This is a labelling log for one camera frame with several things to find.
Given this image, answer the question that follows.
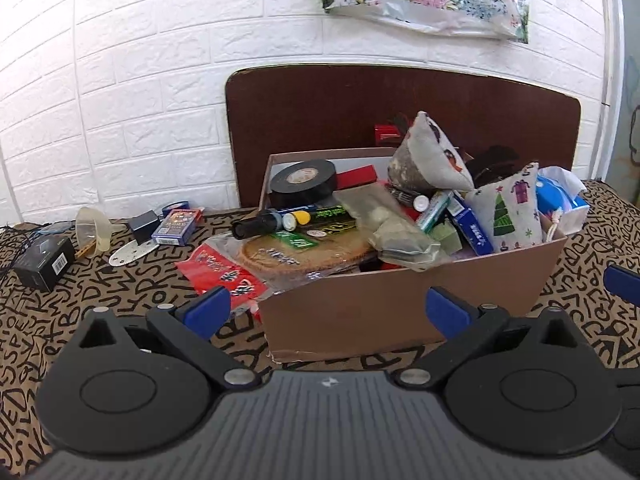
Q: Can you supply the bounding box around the small green pack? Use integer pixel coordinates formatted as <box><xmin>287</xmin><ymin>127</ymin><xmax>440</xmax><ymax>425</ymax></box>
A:
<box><xmin>272</xmin><ymin>232</ymin><xmax>318</xmax><ymax>251</ymax></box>

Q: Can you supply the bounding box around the brown wooden board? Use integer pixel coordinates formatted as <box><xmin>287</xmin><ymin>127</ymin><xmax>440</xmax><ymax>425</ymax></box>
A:
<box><xmin>225</xmin><ymin>64</ymin><xmax>582</xmax><ymax>208</ymax></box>

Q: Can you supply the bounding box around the white plastic bag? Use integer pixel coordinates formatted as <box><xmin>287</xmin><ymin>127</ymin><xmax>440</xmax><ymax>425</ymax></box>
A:
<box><xmin>536</xmin><ymin>165</ymin><xmax>590</xmax><ymax>236</ymax></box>

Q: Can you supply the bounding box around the flat metal plate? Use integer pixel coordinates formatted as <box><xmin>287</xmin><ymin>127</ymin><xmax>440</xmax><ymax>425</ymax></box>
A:
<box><xmin>109</xmin><ymin>239</ymin><xmax>158</xmax><ymax>266</ymax></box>

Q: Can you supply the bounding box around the black pack with yellow label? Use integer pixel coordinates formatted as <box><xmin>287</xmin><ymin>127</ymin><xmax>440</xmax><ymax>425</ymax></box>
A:
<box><xmin>272</xmin><ymin>204</ymin><xmax>358</xmax><ymax>241</ymax></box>

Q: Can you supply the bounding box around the pale green box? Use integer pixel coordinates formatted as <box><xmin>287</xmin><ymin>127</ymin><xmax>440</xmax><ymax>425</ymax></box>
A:
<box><xmin>432</xmin><ymin>221</ymin><xmax>463</xmax><ymax>256</ymax></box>

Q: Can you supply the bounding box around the white printed fabric pouch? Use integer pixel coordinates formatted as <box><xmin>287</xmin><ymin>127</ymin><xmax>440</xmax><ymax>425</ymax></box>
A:
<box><xmin>467</xmin><ymin>162</ymin><xmax>543</xmax><ymax>253</ymax></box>

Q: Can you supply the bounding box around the dark feather toy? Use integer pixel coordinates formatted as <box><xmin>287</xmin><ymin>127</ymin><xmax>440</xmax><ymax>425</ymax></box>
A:
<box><xmin>390</xmin><ymin>114</ymin><xmax>523</xmax><ymax>186</ymax></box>

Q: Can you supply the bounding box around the grey printed fabric pouch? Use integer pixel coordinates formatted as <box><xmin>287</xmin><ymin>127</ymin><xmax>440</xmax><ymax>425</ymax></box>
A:
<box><xmin>387</xmin><ymin>111</ymin><xmax>475</xmax><ymax>196</ymax></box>

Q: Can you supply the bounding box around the red snack packet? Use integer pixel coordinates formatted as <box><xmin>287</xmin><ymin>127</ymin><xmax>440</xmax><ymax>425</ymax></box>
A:
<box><xmin>175</xmin><ymin>241</ymin><xmax>273</xmax><ymax>323</ymax></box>

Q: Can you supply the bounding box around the black tape roll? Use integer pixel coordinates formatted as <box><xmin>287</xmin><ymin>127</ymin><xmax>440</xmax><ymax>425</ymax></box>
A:
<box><xmin>270</xmin><ymin>159</ymin><xmax>337</xmax><ymax>208</ymax></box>

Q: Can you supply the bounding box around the black tube with white cap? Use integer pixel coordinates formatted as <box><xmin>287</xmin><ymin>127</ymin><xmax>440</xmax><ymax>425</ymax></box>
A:
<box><xmin>387</xmin><ymin>185</ymin><xmax>428</xmax><ymax>211</ymax></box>

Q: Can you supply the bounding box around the black box with barcode label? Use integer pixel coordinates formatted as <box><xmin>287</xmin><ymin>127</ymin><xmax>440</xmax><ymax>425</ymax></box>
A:
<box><xmin>12</xmin><ymin>235</ymin><xmax>77</xmax><ymax>293</ymax></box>

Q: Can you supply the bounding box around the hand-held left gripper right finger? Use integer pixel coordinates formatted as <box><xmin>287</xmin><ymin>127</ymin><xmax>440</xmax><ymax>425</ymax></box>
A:
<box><xmin>397</xmin><ymin>286</ymin><xmax>586</xmax><ymax>388</ymax></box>

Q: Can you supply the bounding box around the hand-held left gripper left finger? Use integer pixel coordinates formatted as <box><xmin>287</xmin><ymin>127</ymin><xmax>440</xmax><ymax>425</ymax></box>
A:
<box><xmin>75</xmin><ymin>285</ymin><xmax>263</xmax><ymax>388</ymax></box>

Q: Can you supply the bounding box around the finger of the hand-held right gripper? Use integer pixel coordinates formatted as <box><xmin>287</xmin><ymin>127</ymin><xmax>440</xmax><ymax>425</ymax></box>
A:
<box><xmin>603</xmin><ymin>263</ymin><xmax>640</xmax><ymax>307</ymax></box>

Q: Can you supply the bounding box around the playing card pack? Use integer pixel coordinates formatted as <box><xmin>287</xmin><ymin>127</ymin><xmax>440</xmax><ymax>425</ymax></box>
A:
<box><xmin>151</xmin><ymin>209</ymin><xmax>203</xmax><ymax>247</ymax></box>

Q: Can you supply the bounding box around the blue packet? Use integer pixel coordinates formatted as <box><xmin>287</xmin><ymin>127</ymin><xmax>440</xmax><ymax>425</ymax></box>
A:
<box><xmin>536</xmin><ymin>175</ymin><xmax>588</xmax><ymax>211</ymax></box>

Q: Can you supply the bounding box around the white green toothpaste box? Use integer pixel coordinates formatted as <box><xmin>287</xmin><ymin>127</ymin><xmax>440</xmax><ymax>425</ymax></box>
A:
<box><xmin>417</xmin><ymin>191</ymin><xmax>453</xmax><ymax>233</ymax></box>

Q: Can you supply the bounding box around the grey painted door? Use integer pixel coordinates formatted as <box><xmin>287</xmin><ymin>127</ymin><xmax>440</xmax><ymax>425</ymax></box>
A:
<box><xmin>600</xmin><ymin>0</ymin><xmax>640</xmax><ymax>181</ymax></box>

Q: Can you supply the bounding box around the blue white carton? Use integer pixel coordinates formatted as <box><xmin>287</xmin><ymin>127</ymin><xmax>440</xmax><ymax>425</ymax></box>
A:
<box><xmin>447</xmin><ymin>195</ymin><xmax>496</xmax><ymax>256</ymax></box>

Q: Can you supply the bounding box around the red box lid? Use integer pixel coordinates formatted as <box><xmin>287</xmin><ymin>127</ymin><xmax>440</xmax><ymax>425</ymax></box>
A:
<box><xmin>336</xmin><ymin>165</ymin><xmax>377</xmax><ymax>191</ymax></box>

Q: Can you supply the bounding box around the brown cardboard box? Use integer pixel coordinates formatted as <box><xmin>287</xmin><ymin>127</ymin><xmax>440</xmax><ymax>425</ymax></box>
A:
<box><xmin>257</xmin><ymin>147</ymin><xmax>571</xmax><ymax>363</ymax></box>

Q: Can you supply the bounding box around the round woven coaster in bag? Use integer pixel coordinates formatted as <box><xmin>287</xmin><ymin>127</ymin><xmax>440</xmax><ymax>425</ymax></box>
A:
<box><xmin>240</xmin><ymin>232</ymin><xmax>381</xmax><ymax>276</ymax></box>

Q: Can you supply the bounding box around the red tall carton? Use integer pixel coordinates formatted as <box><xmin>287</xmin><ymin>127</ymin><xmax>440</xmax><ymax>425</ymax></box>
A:
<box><xmin>374</xmin><ymin>124</ymin><xmax>401</xmax><ymax>147</ymax></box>

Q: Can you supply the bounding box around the black power adapter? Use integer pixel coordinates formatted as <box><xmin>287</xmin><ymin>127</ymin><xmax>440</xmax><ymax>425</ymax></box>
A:
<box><xmin>128</xmin><ymin>211</ymin><xmax>161</xmax><ymax>243</ymax></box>

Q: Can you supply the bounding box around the clear plastic funnel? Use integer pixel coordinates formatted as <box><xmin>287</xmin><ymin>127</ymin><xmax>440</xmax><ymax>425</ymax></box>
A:
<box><xmin>75</xmin><ymin>206</ymin><xmax>117</xmax><ymax>253</ymax></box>

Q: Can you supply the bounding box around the clear herb sachet bag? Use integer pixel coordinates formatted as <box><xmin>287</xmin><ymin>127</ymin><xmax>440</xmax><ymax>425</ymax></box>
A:
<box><xmin>332</xmin><ymin>185</ymin><xmax>441</xmax><ymax>272</ymax></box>

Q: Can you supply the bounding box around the black torch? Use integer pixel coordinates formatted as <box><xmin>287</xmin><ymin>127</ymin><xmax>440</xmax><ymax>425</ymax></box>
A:
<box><xmin>231</xmin><ymin>210</ymin><xmax>283</xmax><ymax>240</ymax></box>

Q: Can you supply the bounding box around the letter print tablecloth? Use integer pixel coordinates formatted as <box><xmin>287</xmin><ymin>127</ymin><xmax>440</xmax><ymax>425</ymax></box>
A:
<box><xmin>0</xmin><ymin>180</ymin><xmax>640</xmax><ymax>480</ymax></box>

